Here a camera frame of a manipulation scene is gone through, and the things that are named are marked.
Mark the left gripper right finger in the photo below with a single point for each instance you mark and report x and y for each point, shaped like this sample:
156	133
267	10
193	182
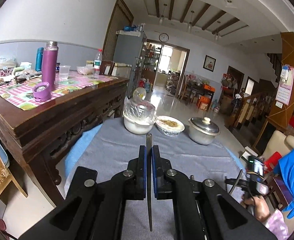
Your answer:
171	184

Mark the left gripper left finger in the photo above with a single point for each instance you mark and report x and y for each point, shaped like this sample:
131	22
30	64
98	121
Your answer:
129	184

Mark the dark chopstick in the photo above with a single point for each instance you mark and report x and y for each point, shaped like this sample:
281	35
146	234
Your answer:
236	182
148	176

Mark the pink sleeved forearm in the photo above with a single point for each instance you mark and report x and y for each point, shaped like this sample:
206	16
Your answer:
275	223

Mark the person's right hand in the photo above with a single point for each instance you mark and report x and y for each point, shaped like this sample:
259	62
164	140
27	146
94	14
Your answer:
261	209

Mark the patterned bowl with food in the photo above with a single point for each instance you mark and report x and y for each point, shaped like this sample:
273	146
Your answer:
169	126

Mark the steel pot with lid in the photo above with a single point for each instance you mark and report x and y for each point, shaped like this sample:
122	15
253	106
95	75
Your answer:
202	130

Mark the white bowl with plastic bag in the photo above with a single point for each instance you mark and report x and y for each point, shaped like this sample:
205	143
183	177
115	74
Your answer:
139	116

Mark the small round yellow fan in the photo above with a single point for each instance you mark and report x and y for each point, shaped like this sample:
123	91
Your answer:
139	94

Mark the dark dining table far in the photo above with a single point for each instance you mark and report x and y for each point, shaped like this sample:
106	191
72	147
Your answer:
205	91

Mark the dark carved wooden table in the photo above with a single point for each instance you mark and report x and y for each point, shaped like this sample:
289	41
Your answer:
39	138

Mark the white chest freezer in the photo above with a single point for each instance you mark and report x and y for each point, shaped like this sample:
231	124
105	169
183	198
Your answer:
108	68

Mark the clear plastic water bottle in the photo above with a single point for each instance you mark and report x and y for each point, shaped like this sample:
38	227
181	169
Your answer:
97	62

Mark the purple thermos lid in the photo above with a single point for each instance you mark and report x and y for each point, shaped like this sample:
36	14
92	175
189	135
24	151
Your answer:
42	92

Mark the clear plastic cup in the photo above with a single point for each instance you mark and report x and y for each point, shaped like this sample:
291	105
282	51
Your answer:
64	72

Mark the grey refrigerator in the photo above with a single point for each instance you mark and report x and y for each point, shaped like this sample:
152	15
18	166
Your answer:
129	50

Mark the purple thermos bottle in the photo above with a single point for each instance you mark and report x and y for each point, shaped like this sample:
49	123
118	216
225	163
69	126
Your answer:
49	63

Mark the blue thermos bottle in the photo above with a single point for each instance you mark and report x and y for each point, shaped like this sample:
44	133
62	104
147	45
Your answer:
39	58

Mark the wall calendar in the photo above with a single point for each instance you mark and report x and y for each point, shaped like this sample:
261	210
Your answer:
285	85

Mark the framed wall picture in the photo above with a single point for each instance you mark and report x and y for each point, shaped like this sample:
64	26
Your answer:
209	63

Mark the round wall clock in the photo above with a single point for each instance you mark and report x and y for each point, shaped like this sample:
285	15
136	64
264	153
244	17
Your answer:
163	37

